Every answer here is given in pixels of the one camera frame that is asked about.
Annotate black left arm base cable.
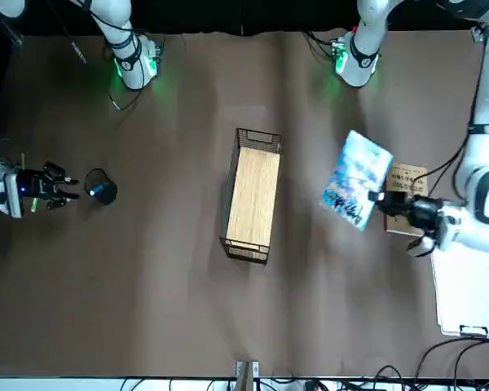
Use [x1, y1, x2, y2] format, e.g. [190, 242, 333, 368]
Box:
[305, 29, 340, 59]

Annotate aluminium profile post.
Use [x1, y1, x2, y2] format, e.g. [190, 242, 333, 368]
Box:
[235, 360, 260, 391]

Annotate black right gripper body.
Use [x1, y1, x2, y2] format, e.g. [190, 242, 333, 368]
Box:
[17, 169, 48, 201]

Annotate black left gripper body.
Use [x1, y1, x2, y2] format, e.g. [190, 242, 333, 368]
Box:
[407, 195, 441, 231]

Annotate black arm base cable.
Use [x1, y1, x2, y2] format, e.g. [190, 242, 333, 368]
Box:
[305, 29, 340, 59]
[103, 38, 143, 112]

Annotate clipboard with white paper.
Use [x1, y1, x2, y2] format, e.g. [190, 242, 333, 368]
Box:
[429, 243, 489, 340]

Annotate black right arm base cable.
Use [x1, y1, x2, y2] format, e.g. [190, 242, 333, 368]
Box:
[103, 38, 143, 112]

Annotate blue illustrated book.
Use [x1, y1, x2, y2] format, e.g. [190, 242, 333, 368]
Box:
[320, 130, 394, 233]

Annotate black looped cable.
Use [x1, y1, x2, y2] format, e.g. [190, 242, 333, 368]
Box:
[372, 336, 489, 391]

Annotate brown cover book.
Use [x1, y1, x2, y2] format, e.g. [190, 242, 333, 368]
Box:
[384, 162, 430, 238]

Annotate black mesh pen holder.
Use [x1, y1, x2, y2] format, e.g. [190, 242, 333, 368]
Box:
[83, 167, 119, 205]

